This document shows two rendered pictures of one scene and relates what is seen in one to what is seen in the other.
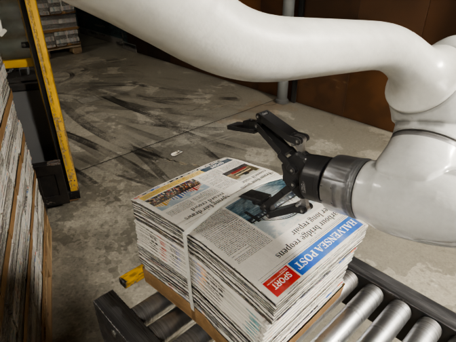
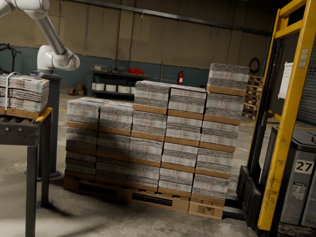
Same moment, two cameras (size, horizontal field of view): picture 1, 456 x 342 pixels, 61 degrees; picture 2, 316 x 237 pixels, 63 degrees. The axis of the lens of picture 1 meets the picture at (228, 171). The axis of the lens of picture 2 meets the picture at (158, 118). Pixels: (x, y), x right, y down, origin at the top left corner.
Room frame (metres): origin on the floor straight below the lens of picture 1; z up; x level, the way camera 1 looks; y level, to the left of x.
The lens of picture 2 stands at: (2.24, -1.00, 1.21)
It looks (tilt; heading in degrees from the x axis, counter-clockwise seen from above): 11 degrees down; 119
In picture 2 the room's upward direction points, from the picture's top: 7 degrees clockwise
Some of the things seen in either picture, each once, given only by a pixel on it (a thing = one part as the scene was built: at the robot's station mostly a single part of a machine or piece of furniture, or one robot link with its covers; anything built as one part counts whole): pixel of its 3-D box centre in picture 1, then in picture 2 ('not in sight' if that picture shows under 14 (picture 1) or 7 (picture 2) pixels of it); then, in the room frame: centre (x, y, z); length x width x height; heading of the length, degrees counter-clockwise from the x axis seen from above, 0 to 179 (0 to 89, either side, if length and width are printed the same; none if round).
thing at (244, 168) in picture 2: (10, 191); (246, 193); (1.97, 1.31, 0.20); 0.62 x 0.05 x 0.30; 112
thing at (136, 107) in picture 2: not in sight; (153, 106); (1.10, 0.97, 0.86); 0.38 x 0.29 x 0.04; 111
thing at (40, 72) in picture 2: not in sight; (44, 72); (0.11, 0.58, 1.03); 0.22 x 0.18 x 0.06; 81
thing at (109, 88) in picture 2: not in sight; (118, 82); (-3.00, 5.64, 0.55); 1.80 x 0.70 x 1.09; 44
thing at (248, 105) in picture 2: not in sight; (265, 98); (1.20, 7.79, 0.65); 1.33 x 0.94 x 1.30; 48
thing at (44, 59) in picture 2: not in sight; (47, 57); (0.12, 0.61, 1.17); 0.18 x 0.16 x 0.22; 19
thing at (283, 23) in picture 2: not in sight; (264, 105); (1.93, 1.65, 0.97); 0.09 x 0.09 x 1.75; 22
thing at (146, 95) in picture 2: not in sight; (154, 96); (1.10, 0.97, 0.95); 0.38 x 0.29 x 0.23; 111
